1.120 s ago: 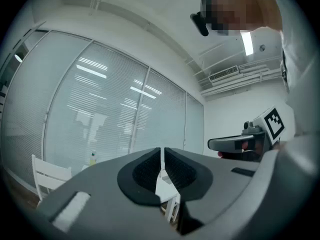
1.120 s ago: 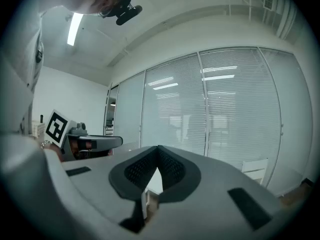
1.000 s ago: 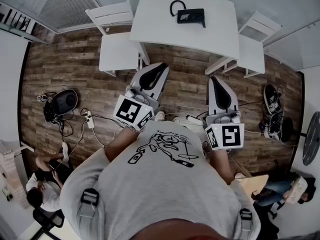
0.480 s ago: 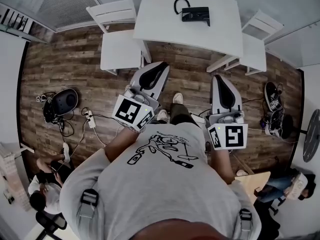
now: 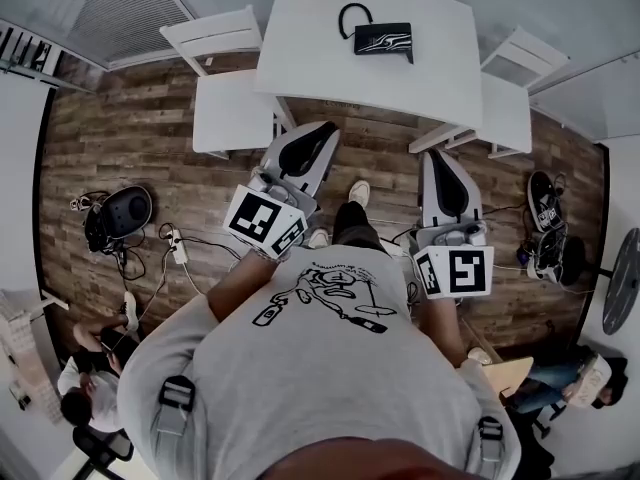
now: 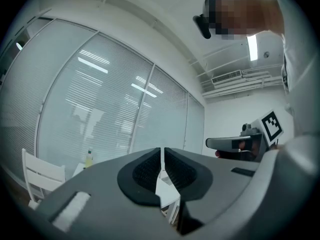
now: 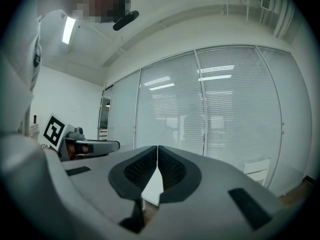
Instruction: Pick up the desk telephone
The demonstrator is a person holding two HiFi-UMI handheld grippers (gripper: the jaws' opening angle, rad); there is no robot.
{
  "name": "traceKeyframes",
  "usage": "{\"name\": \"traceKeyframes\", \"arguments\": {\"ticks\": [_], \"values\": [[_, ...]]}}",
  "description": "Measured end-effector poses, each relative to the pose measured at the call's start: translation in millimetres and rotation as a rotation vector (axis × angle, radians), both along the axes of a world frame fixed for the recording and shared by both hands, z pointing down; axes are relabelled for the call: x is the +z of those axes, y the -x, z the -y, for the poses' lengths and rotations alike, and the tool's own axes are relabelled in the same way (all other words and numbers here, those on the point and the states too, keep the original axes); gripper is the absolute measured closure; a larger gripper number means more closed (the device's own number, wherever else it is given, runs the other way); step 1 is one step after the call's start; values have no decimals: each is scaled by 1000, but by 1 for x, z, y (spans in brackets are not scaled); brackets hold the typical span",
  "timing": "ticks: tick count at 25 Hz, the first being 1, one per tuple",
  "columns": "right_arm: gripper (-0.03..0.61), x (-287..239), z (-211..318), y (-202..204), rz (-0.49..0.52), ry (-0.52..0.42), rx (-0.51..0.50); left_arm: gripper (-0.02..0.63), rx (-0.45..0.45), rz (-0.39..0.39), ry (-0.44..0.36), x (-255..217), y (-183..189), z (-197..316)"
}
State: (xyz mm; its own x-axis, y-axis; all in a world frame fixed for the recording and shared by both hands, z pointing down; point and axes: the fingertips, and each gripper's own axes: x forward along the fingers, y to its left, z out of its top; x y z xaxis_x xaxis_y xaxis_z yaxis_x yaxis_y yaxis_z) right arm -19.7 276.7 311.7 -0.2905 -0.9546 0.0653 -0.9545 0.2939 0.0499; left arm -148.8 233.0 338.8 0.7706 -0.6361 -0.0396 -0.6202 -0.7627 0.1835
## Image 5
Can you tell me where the wall shelf with items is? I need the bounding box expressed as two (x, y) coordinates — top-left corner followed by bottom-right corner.
(0, 20), (64, 78)

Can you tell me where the black device with marker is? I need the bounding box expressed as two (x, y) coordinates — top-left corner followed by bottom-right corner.
(526, 169), (570, 234)

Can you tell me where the person's right forearm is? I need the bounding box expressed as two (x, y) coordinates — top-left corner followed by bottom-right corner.
(417, 295), (470, 369)

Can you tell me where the black office chair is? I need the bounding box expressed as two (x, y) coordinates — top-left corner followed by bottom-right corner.
(71, 424), (135, 472)

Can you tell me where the black desk telephone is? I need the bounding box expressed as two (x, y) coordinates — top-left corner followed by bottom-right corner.
(338, 2), (415, 65)

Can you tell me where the light wooden board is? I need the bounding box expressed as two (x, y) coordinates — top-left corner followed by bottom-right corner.
(485, 356), (535, 400)

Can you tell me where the black and white device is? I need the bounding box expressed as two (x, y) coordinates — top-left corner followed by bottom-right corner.
(517, 231), (587, 285)

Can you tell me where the grey harness strap with buckle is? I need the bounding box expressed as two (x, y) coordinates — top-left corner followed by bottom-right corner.
(155, 374), (197, 452)
(476, 415), (505, 472)

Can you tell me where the white table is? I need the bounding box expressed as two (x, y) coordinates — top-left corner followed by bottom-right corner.
(252, 0), (485, 155)

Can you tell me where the black cable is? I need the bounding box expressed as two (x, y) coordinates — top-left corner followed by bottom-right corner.
(158, 222), (251, 265)

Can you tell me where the black round headset device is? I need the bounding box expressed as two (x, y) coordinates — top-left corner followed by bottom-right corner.
(83, 184), (154, 254)

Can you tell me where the person's left forearm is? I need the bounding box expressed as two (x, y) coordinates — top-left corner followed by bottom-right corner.
(206, 248), (281, 325)

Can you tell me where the person's grey printed t-shirt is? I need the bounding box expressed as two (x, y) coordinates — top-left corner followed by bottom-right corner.
(115, 245), (522, 480)

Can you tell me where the white cable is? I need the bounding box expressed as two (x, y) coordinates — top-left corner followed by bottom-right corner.
(180, 260), (207, 297)

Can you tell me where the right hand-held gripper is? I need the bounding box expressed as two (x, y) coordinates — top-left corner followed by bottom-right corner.
(408, 148), (495, 300)

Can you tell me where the window with grey blinds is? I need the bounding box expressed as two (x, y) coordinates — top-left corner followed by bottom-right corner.
(68, 0), (197, 72)

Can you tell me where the person's face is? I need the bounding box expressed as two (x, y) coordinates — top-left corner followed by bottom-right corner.
(263, 436), (484, 480)

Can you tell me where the white chair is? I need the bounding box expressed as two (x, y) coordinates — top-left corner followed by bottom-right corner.
(159, 3), (284, 160)
(443, 25), (571, 160)

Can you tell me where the person's black trouser leg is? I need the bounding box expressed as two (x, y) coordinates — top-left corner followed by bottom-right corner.
(331, 200), (392, 257)

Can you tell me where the white power strip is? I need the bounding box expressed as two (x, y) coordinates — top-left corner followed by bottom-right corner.
(166, 224), (190, 265)

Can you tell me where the round black side table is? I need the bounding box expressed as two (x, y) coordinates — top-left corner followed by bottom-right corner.
(601, 227), (640, 337)

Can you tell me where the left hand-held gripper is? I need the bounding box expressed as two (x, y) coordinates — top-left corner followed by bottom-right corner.
(223, 120), (342, 262)

